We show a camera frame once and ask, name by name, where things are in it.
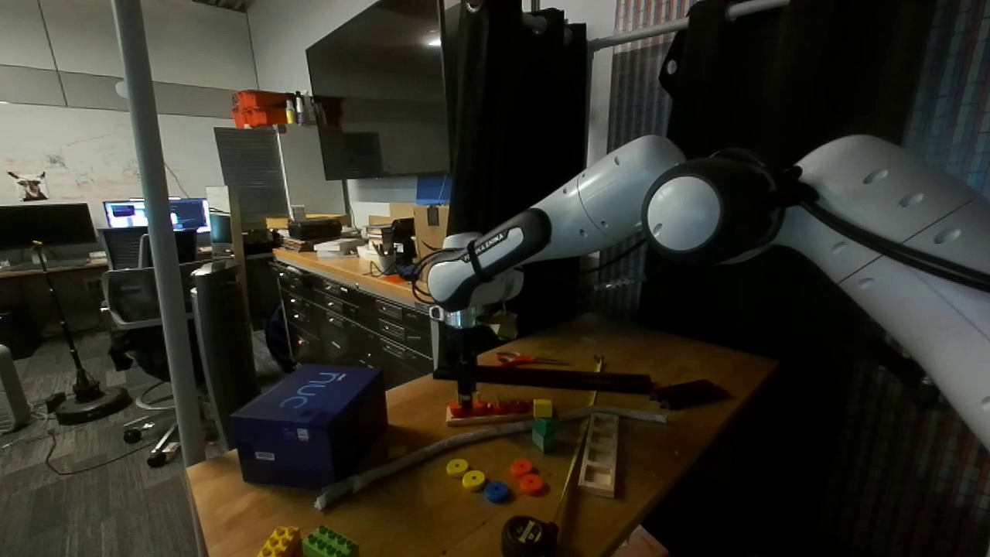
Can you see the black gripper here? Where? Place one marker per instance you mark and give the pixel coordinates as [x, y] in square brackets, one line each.
[457, 340]

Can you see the orange disc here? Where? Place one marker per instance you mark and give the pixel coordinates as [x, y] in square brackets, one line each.
[522, 468]

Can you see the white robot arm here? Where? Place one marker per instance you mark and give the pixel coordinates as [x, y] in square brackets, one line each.
[901, 239]

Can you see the red peg board toy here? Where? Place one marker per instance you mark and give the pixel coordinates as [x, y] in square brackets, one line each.
[487, 414]

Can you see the yellow disc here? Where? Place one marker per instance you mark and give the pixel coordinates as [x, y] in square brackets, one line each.
[457, 465]
[475, 482]

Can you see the green block stack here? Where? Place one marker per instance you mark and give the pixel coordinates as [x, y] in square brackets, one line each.
[543, 424]

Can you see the blue disc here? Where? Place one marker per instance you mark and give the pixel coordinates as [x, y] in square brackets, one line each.
[498, 494]

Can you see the red disc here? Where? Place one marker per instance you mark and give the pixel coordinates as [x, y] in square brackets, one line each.
[535, 483]

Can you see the dark blue cardboard box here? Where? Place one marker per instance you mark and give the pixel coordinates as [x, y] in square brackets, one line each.
[312, 427]

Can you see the wooden slotted tray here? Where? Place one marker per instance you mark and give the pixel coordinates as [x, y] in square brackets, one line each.
[600, 468]

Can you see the black tape measure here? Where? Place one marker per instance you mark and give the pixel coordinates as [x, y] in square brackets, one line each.
[528, 536]

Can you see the green lego block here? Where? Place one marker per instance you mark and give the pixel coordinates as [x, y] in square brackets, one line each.
[325, 543]

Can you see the yellow lego block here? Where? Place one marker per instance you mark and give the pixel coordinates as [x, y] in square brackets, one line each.
[283, 543]

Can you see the black trash bin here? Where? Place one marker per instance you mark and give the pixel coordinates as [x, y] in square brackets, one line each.
[225, 340]

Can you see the grey metal pole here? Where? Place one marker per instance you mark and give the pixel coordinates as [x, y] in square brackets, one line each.
[167, 263]

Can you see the red handled scissors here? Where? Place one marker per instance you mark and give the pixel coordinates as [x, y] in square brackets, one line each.
[512, 357]

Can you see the black metal rail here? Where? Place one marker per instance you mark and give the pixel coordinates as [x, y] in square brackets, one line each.
[639, 385]

